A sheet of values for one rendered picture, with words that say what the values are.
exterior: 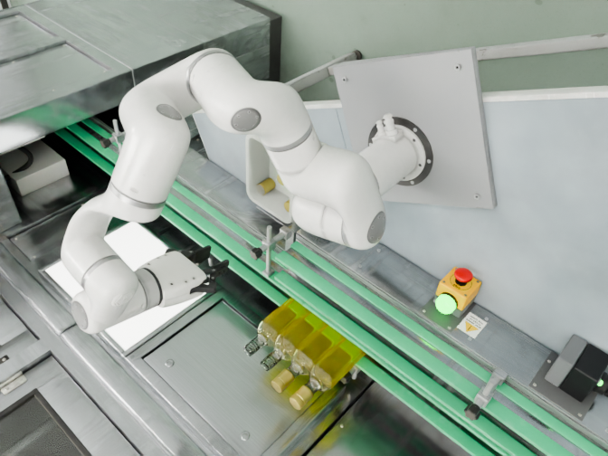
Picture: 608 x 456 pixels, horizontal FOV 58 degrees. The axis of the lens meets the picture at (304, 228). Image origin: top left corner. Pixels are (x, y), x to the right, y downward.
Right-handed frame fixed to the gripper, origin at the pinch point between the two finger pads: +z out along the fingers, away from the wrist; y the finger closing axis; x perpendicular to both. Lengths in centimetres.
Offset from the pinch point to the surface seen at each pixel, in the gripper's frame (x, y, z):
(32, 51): -2, -123, 27
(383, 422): -39, 37, 32
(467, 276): 6, 38, 39
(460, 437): -26, 54, 31
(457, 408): -17, 51, 28
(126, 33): 7, -113, 57
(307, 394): -26.4, 24.2, 12.6
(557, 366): 1, 62, 36
